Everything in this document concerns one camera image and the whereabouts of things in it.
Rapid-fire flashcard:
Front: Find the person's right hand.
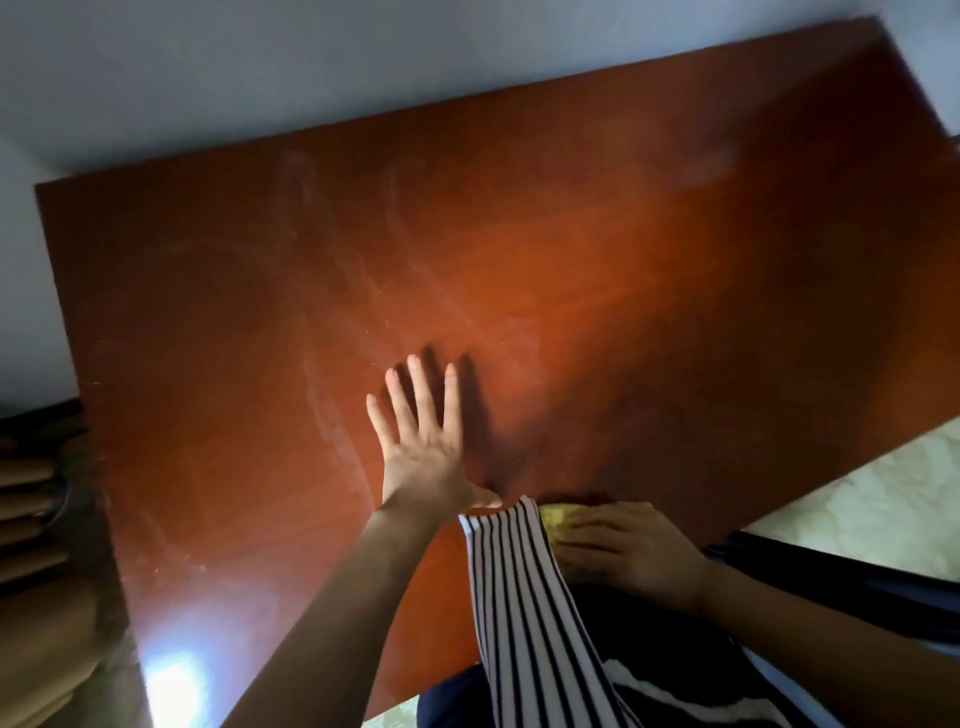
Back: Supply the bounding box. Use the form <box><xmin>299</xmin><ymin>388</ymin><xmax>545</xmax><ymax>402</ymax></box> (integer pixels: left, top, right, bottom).
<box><xmin>551</xmin><ymin>500</ymin><xmax>720</xmax><ymax>618</ymax></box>

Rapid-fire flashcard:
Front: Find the person's left hand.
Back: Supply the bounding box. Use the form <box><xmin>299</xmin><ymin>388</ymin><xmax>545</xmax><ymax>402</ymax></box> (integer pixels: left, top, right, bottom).
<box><xmin>365</xmin><ymin>353</ymin><xmax>505</xmax><ymax>520</ymax></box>

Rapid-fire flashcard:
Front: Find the yellow cleaning cloth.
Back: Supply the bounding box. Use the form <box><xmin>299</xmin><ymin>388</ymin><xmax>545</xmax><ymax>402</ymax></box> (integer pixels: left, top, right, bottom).
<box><xmin>539</xmin><ymin>502</ymin><xmax>601</xmax><ymax>543</ymax></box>

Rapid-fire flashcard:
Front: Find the person's left forearm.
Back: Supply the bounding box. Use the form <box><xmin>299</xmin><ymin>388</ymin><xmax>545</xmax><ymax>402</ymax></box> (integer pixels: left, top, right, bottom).
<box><xmin>221</xmin><ymin>500</ymin><xmax>470</xmax><ymax>728</ymax></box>

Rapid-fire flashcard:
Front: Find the person's right forearm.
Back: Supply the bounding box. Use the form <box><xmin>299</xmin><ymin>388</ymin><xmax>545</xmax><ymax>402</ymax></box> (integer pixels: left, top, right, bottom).
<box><xmin>698</xmin><ymin>562</ymin><xmax>960</xmax><ymax>728</ymax></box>

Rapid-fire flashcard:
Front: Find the navy dress with white trim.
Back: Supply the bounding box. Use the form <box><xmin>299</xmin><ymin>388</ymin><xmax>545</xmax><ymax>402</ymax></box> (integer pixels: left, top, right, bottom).
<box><xmin>416</xmin><ymin>583</ymin><xmax>847</xmax><ymax>728</ymax></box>

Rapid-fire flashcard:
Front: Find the blue striped white apron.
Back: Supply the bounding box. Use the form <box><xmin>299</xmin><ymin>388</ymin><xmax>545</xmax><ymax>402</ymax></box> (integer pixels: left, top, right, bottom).
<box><xmin>458</xmin><ymin>495</ymin><xmax>643</xmax><ymax>728</ymax></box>

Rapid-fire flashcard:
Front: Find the red-brown wooden table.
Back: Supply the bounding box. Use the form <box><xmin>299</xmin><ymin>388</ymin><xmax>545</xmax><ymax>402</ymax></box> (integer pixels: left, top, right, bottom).
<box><xmin>33</xmin><ymin>16</ymin><xmax>960</xmax><ymax>725</ymax></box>

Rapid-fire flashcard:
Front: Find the brown curtain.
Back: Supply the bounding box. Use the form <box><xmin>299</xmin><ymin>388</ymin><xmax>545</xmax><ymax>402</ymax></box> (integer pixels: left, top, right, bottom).
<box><xmin>0</xmin><ymin>404</ymin><xmax>153</xmax><ymax>728</ymax></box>

